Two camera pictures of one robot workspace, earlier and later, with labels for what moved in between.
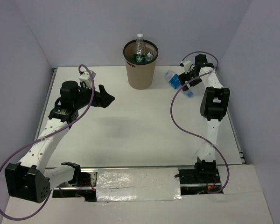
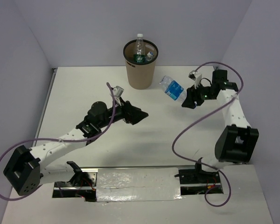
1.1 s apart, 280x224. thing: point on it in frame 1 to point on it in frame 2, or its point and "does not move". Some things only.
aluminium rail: x=124 y=167 does not move
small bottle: x=150 y=56 does not move
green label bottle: x=139 y=55 does not move
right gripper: x=184 y=77 to x=192 y=96
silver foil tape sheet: x=139 y=184 does not move
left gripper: x=102 y=99 to x=130 y=114
